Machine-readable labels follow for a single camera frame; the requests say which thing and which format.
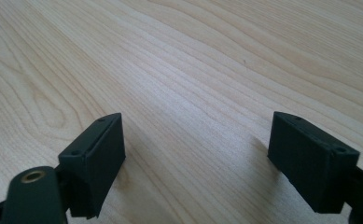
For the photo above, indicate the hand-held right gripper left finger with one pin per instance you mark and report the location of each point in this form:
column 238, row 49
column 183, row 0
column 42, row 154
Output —
column 96, row 161

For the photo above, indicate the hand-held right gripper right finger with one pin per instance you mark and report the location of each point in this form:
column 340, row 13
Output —
column 309, row 165

